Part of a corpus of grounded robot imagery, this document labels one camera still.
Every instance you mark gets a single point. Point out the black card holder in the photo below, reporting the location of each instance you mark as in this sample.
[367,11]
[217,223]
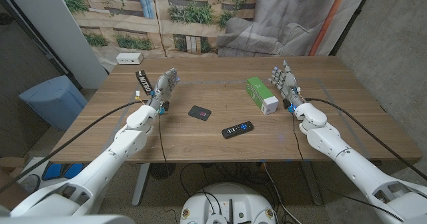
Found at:
[199,112]

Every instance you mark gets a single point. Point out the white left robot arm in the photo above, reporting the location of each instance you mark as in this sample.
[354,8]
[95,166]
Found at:
[126,144]

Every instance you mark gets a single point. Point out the white partition panel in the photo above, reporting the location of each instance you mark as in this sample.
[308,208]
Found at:
[56,30]

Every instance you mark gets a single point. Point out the green and white box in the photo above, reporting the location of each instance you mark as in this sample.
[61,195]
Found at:
[262,95]

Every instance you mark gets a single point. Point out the white power strip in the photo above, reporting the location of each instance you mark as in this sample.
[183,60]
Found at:
[129,58]

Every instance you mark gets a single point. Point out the white robot torso base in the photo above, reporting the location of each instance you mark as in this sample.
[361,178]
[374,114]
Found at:
[228,204]

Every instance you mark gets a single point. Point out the blue plastic bin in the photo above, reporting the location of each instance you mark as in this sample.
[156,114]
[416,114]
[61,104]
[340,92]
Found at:
[53,100]

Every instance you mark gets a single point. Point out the printed backdrop sheet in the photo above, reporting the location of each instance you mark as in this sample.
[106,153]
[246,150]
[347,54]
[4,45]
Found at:
[200,34]

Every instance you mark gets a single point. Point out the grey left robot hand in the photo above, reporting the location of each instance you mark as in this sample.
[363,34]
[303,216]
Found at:
[163,87]

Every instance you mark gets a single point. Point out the black round disc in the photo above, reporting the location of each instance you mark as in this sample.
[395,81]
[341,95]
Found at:
[162,170]

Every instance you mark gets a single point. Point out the black NITRO label strip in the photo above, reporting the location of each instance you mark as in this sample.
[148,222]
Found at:
[144,82]

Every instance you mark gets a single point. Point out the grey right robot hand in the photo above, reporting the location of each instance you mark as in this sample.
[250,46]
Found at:
[287,84]

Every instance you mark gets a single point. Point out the blue cushion pad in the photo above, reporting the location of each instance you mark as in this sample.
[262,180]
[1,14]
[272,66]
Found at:
[53,171]
[73,170]

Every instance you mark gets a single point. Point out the grey table leg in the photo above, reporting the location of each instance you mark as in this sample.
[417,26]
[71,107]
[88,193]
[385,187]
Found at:
[140,184]
[312,184]

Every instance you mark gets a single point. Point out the brown cardboard box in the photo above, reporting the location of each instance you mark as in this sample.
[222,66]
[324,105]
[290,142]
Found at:
[10,174]

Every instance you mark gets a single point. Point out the black TV remote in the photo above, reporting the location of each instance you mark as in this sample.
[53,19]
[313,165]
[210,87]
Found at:
[237,129]

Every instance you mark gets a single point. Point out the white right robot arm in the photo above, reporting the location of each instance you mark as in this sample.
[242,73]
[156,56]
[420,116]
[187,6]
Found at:
[333,144]

